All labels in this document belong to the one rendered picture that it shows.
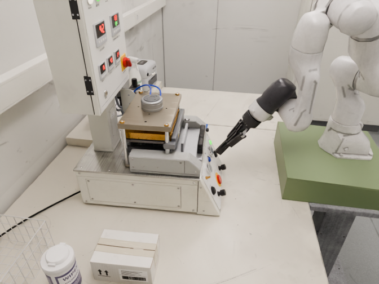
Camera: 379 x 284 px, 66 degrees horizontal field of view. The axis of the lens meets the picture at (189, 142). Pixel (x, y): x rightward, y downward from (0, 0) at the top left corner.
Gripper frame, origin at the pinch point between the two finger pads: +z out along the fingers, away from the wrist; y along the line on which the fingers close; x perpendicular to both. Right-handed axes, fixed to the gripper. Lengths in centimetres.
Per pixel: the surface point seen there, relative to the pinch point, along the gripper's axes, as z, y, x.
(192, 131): -0.4, 4.0, -16.3
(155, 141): 1.4, 21.8, -29.1
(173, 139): -4.2, 23.3, -24.9
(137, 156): 6.8, 27.7, -31.8
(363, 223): 11, -46, 136
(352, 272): 23, -6, 118
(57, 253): 23, 61, -38
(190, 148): -0.6, 16.4, -16.1
